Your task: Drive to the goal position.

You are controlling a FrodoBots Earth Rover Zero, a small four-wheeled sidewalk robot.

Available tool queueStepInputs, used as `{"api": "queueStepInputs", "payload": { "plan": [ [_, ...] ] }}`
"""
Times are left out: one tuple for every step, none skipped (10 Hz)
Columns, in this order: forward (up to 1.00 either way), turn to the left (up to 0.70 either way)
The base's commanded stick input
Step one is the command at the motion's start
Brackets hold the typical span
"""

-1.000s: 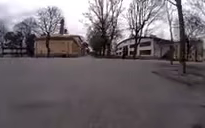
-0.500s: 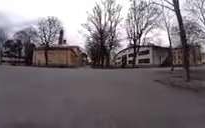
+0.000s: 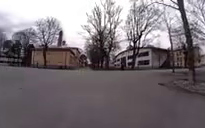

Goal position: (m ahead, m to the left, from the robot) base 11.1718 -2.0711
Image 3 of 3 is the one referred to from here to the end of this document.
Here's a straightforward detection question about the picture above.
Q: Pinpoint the white long building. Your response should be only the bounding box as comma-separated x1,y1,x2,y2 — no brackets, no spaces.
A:
111,46,171,70

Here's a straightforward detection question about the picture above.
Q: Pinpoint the yellow low building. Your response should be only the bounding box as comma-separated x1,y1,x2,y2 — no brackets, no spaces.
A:
29,45,88,70

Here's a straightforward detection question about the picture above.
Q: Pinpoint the tall chimney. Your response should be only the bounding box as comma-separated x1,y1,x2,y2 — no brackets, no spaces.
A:
57,30,64,48

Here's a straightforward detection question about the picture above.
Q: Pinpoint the beige building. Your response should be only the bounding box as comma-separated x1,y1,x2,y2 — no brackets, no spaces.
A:
171,47,205,69

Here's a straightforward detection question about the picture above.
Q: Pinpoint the row of bare trees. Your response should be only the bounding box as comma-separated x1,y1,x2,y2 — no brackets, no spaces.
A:
0,0,205,84

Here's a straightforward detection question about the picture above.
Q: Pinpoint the pale building with windows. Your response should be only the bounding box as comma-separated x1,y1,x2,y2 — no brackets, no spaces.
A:
0,50,24,66

